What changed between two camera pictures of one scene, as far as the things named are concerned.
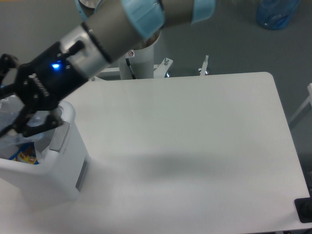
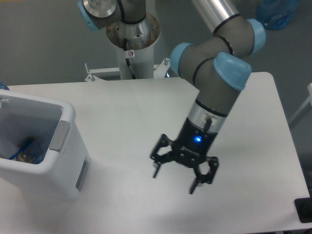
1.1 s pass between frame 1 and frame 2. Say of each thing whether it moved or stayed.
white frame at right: stayed
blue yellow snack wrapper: stayed
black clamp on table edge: stayed
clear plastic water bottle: moved
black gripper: moved
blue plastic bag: stayed
